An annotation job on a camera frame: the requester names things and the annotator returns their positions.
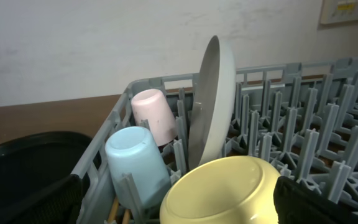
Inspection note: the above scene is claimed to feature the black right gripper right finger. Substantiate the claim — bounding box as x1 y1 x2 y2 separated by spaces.
273 176 358 224

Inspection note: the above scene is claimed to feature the grey plate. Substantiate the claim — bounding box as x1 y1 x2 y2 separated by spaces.
188 35 236 170

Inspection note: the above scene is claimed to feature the yellow bowl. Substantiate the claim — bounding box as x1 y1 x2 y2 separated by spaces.
159 156 280 224

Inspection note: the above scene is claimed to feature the wooden chopstick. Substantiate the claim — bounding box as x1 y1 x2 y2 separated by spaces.
107 197 119 223
122 209 131 224

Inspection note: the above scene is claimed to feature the round black tray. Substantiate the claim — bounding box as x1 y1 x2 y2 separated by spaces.
0 131 92 208

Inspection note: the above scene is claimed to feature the white wall control panel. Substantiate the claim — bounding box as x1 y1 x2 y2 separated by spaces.
319 0 358 25

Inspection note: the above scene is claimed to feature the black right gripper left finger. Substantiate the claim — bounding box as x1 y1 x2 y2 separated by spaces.
0 174 83 223

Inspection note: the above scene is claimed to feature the pink cup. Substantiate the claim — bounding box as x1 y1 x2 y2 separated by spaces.
131 89 177 146

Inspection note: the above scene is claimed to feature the grey dishwasher rack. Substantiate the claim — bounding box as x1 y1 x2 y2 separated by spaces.
73 58 358 223

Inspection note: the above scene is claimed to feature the blue cup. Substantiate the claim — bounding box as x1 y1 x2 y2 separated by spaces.
105 126 171 208

